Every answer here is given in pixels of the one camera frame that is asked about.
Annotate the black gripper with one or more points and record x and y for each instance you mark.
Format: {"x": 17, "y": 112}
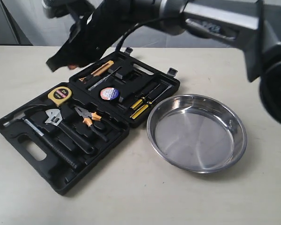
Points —
{"x": 95, "y": 29}

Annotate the silver adjustable wrench black handle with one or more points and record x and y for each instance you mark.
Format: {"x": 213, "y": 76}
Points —
{"x": 55, "y": 118}

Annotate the black plastic tool case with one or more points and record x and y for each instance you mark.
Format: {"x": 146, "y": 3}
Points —
{"x": 114, "y": 117}

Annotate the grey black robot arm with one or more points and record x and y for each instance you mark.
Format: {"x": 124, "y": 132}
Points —
{"x": 253, "y": 34}

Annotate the yellow tape measure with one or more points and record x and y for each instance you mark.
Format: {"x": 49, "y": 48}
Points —
{"x": 60, "y": 95}

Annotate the yellow utility knife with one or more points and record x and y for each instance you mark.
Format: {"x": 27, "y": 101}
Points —
{"x": 98, "y": 71}

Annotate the black electrical tape roll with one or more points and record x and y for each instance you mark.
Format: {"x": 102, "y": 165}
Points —
{"x": 109, "y": 94}

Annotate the white backdrop curtain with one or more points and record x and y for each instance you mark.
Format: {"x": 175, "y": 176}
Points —
{"x": 22, "y": 22}

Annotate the yellow black screwdriver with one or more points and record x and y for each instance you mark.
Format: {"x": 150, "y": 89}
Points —
{"x": 148, "y": 102}
{"x": 142, "y": 96}

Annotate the round stainless steel pan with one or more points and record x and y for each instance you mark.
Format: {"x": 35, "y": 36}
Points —
{"x": 196, "y": 133}

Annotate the clear handled test screwdriver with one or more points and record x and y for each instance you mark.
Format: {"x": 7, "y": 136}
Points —
{"x": 103, "y": 79}

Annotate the orange handled pliers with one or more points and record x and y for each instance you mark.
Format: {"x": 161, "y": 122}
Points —
{"x": 89, "y": 121}

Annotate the claw hammer black handle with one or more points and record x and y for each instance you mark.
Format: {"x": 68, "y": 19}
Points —
{"x": 46, "y": 139}

